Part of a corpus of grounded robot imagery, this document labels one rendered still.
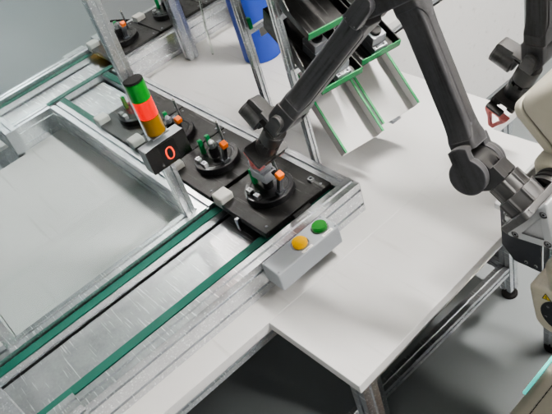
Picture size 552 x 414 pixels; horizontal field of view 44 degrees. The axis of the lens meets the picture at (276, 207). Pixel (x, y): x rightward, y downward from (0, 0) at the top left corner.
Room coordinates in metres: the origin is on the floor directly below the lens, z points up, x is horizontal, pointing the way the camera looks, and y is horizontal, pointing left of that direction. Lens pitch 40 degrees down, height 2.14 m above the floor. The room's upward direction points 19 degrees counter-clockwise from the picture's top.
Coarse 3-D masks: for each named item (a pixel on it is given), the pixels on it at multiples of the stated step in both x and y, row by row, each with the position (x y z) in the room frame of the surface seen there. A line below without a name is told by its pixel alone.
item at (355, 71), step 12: (264, 12) 1.72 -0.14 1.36; (264, 24) 1.74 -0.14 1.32; (288, 24) 1.74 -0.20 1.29; (288, 36) 1.62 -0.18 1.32; (300, 36) 1.70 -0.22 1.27; (324, 36) 1.68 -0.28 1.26; (300, 48) 1.66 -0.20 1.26; (300, 60) 1.59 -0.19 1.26; (312, 60) 1.62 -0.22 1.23; (360, 72) 1.55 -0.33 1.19; (336, 84) 1.52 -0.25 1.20
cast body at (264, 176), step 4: (248, 160) 1.49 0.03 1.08; (268, 164) 1.46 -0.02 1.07; (252, 168) 1.48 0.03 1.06; (264, 168) 1.46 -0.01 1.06; (268, 168) 1.46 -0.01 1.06; (272, 168) 1.46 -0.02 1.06; (252, 172) 1.48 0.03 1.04; (256, 172) 1.46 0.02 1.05; (260, 172) 1.45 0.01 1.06; (264, 172) 1.45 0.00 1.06; (268, 172) 1.45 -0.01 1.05; (252, 176) 1.49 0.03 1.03; (256, 176) 1.47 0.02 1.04; (260, 176) 1.45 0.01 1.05; (264, 176) 1.44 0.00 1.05; (268, 176) 1.44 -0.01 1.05; (272, 176) 1.45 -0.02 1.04; (260, 180) 1.46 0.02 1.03; (264, 180) 1.44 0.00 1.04; (268, 180) 1.44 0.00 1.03
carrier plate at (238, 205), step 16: (304, 176) 1.49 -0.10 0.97; (240, 192) 1.51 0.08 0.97; (304, 192) 1.42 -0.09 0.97; (320, 192) 1.41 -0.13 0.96; (224, 208) 1.48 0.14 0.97; (240, 208) 1.45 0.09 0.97; (256, 208) 1.42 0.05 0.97; (272, 208) 1.40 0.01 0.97; (288, 208) 1.38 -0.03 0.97; (256, 224) 1.36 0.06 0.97; (272, 224) 1.34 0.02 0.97
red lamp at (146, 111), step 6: (150, 96) 1.49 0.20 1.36; (150, 102) 1.47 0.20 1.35; (138, 108) 1.47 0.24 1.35; (144, 108) 1.46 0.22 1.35; (150, 108) 1.47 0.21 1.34; (156, 108) 1.49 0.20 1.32; (138, 114) 1.48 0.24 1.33; (144, 114) 1.47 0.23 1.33; (150, 114) 1.47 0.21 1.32; (156, 114) 1.47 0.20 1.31; (144, 120) 1.47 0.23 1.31
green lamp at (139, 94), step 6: (138, 84) 1.47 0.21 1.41; (144, 84) 1.48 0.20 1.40; (126, 90) 1.48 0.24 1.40; (132, 90) 1.47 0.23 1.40; (138, 90) 1.47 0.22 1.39; (144, 90) 1.47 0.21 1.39; (132, 96) 1.47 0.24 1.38; (138, 96) 1.46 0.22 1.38; (144, 96) 1.47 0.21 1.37; (132, 102) 1.47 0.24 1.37; (138, 102) 1.47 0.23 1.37; (144, 102) 1.47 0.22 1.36
